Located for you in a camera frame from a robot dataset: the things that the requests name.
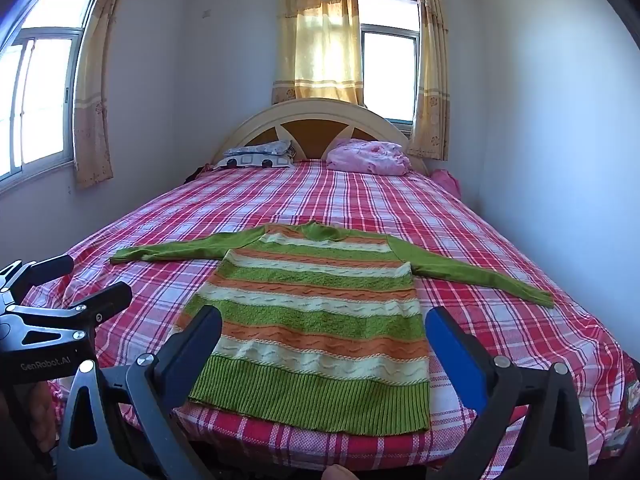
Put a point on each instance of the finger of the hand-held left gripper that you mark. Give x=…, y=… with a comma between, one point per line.
x=45, y=267
x=107, y=300

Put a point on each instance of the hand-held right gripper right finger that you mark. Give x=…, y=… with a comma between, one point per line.
x=460, y=355

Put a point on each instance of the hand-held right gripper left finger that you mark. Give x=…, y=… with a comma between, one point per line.
x=200, y=342

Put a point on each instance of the green orange striped knit sweater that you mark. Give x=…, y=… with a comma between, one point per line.
x=320, y=320

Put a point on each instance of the person's right hand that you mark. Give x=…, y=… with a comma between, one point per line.
x=340, y=474

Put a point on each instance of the dark cloth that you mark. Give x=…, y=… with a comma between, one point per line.
x=197, y=174

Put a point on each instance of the yellow floral curtain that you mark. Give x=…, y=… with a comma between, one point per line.
x=320, y=35
x=431, y=85
x=95, y=110

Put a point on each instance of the colourful printed cloth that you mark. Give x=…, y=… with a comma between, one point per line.
x=622, y=410

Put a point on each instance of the pink cloth bundle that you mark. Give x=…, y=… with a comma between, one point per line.
x=447, y=180

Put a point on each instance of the large side window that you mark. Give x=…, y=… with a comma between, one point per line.
x=40, y=85

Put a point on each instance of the white pillow with dark dots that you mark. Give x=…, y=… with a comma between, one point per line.
x=250, y=161

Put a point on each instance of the red plaid bed sheet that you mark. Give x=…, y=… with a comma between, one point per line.
x=350, y=200

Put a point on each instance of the blue floral white pillow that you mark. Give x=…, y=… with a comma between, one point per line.
x=260, y=148

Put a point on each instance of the pink folded quilt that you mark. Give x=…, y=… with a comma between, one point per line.
x=367, y=157

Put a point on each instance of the cream wooden bed headboard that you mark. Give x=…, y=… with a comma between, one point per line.
x=320, y=110

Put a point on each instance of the window behind headboard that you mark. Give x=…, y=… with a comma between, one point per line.
x=387, y=75

